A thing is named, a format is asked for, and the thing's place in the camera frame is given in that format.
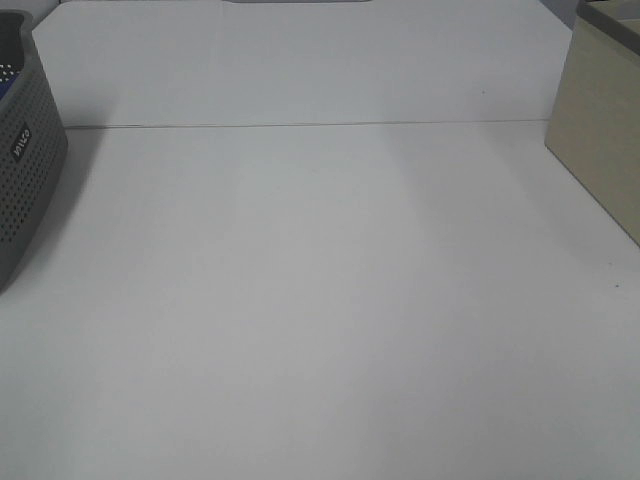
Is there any blue microfibre towel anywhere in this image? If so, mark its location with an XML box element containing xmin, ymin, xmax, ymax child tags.
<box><xmin>0</xmin><ymin>63</ymin><xmax>21</xmax><ymax>99</ymax></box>

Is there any grey perforated plastic basket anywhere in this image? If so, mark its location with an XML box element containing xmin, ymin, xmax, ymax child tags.
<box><xmin>1</xmin><ymin>9</ymin><xmax>68</xmax><ymax>289</ymax></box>

